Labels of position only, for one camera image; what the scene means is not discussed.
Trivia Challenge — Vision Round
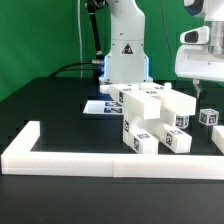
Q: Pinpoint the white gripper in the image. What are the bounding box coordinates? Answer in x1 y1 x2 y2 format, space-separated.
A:
175 25 224 99

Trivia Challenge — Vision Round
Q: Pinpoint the white tagged cube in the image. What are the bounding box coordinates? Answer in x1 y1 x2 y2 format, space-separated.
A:
199 108 219 126
176 116 189 129

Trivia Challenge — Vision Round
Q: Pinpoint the white chair back frame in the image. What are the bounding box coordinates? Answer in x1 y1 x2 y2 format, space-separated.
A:
100 82 196 120

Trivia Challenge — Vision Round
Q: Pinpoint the white chair seat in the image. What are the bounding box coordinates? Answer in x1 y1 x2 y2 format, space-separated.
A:
123 111 165 144

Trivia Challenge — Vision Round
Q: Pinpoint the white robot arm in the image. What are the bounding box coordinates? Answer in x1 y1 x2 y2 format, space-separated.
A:
86 0 224 86

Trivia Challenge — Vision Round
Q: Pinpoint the white part at right edge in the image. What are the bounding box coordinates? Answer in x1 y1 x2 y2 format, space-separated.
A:
212 125 224 154

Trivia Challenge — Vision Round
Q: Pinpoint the white marker sheet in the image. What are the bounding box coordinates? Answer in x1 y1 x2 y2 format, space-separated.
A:
83 100 123 115

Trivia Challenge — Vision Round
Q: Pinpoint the black cable bundle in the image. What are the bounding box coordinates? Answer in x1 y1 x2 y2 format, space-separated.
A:
49 0 107 78

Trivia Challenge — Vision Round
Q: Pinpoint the white thin cable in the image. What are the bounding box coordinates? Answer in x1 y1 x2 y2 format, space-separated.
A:
77 0 84 79

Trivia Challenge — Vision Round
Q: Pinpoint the white U-shaped boundary frame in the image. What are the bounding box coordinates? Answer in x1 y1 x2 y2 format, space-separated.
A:
1 121 224 180

